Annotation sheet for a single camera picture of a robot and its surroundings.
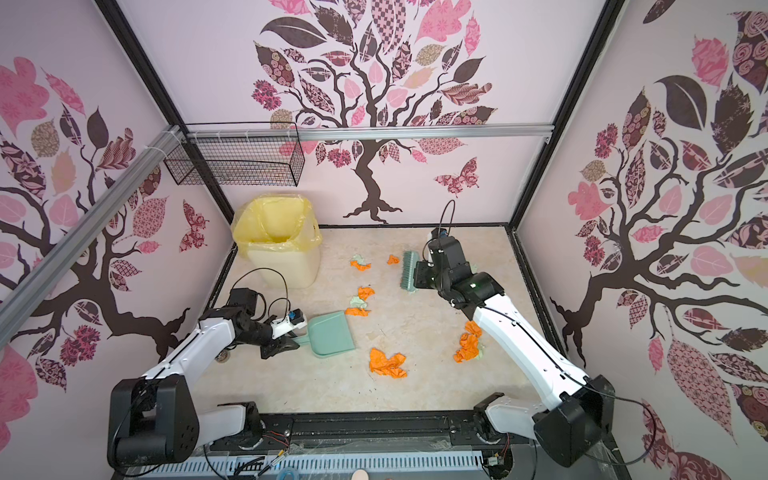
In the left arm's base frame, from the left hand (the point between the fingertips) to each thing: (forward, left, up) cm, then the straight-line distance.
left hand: (290, 342), depth 84 cm
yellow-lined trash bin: (+34, +8, +8) cm, 36 cm away
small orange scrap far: (+33, -30, -3) cm, 44 cm away
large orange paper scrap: (-6, -29, -3) cm, 30 cm away
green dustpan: (+4, -10, -3) cm, 11 cm away
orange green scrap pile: (+14, -18, -3) cm, 23 cm away
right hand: (+13, -36, +20) cm, 44 cm away
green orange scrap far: (+33, -17, -5) cm, 38 cm away
